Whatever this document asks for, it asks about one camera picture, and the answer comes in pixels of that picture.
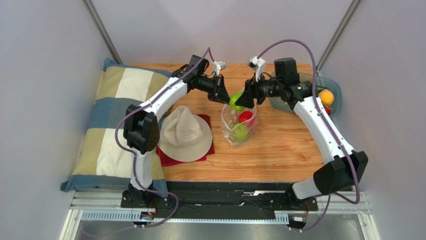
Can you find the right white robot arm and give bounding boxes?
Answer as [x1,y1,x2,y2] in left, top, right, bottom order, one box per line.
[235,56,368,207]

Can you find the green cucumber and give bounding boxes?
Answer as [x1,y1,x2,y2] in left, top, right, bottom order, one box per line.
[315,85,329,93]

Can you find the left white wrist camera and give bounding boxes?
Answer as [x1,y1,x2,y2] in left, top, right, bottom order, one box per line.
[212,61,228,76]

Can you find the aluminium base frame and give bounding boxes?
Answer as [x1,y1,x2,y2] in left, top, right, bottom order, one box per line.
[60,189,380,240]

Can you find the aluminium frame post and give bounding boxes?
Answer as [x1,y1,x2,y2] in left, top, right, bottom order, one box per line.
[316,0,363,75]
[82,0,123,64]

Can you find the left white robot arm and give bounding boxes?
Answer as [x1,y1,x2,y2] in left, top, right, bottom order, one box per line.
[118,55,230,208]

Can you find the clear polka dot zip bag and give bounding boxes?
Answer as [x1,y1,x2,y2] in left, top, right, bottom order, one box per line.
[220,104,259,149]

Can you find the red apple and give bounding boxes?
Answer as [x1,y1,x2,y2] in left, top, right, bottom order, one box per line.
[238,111,254,124]

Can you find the left aluminium frame post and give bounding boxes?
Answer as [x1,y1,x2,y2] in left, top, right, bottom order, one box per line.
[82,0,123,64]

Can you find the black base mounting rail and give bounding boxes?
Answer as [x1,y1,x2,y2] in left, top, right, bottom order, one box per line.
[120,181,319,220]

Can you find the right aluminium frame post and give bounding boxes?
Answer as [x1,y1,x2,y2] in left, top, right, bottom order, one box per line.
[316,0,363,75]

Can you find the green apple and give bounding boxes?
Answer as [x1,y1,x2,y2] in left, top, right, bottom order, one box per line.
[232,123,250,142]

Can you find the dark red cloth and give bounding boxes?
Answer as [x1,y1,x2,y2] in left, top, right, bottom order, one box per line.
[156,114,215,167]

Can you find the beige bucket hat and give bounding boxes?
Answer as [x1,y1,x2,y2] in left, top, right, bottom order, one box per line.
[157,106,213,163]

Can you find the grey transparent plastic container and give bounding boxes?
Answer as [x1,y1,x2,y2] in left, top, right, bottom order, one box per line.
[268,76,342,118]

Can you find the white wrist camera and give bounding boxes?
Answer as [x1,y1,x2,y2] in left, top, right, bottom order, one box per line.
[247,56,266,82]
[212,61,228,76]

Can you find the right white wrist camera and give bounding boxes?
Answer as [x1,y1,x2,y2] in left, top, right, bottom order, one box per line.
[247,56,266,82]

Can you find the red strawberry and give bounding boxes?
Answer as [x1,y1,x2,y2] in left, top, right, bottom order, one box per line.
[323,105,332,116]

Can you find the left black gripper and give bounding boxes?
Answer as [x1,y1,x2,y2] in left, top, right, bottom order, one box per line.
[197,74,233,107]

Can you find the plaid blue beige pillow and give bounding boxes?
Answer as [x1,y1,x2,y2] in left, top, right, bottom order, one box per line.
[60,58,172,192]

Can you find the orange fruit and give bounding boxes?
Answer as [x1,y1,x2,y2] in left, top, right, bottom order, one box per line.
[318,89,335,106]

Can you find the green artichoke toy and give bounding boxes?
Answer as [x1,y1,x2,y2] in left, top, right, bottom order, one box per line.
[229,91,246,112]

